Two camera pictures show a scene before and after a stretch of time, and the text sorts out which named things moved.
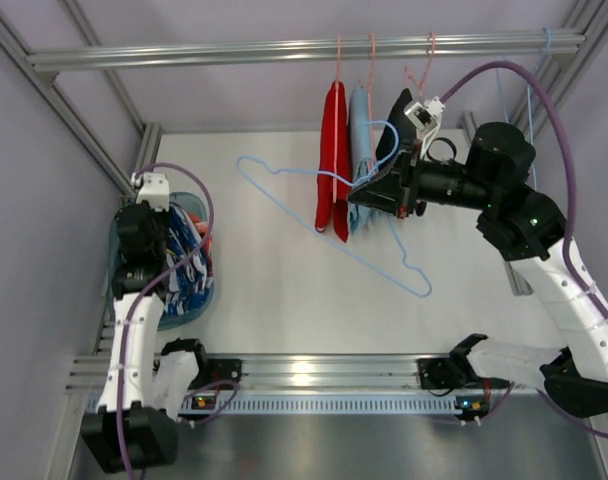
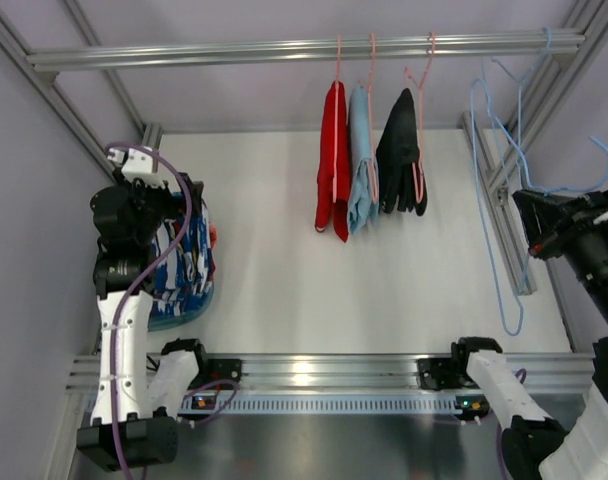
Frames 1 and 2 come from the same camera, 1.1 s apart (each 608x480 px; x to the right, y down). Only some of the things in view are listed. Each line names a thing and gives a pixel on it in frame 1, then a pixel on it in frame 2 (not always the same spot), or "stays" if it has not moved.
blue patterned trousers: x=188 y=285 stays
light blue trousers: x=361 y=217 stays
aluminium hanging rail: x=393 y=50 stays
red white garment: x=200 y=226 -> x=212 y=235
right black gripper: x=409 y=180 -> x=557 y=226
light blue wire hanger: x=356 y=182 -> x=573 y=189
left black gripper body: x=147 y=215 -> x=185 y=195
